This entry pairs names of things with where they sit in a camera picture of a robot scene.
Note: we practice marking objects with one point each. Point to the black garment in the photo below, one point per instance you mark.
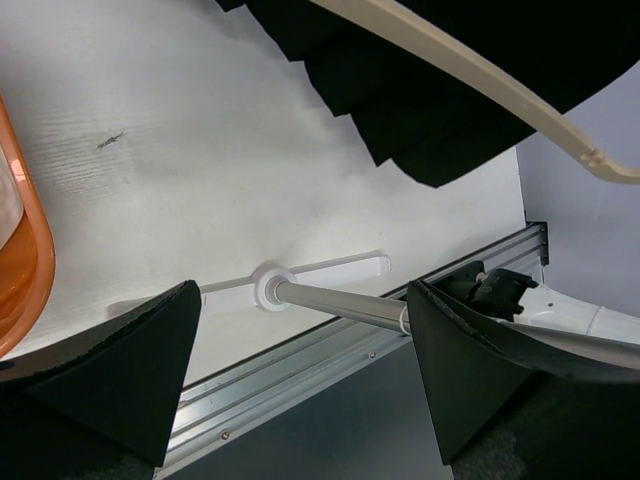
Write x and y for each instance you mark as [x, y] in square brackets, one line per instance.
[434, 127]

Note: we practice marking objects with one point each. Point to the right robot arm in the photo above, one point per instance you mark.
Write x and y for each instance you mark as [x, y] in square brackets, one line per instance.
[519, 298]

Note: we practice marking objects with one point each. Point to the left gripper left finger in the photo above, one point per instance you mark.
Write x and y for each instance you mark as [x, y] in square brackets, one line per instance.
[100, 404]

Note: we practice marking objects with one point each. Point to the orange plastic basket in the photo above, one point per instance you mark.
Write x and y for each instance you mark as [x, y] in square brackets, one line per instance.
[28, 254]

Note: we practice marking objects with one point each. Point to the silver clothes rack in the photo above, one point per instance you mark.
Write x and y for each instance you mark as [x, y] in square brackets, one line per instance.
[274, 288]

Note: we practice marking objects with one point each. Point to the white pleated skirt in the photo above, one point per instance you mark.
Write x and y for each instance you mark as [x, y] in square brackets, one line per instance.
[11, 210]

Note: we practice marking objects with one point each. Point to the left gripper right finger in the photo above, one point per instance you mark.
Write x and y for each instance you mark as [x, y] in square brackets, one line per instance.
[510, 401]

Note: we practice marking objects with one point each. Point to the beige wooden hanger front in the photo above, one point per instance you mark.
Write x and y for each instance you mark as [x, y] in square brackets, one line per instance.
[399, 25]

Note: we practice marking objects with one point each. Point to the aluminium mounting rail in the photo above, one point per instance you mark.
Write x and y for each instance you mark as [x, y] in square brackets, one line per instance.
[297, 353]

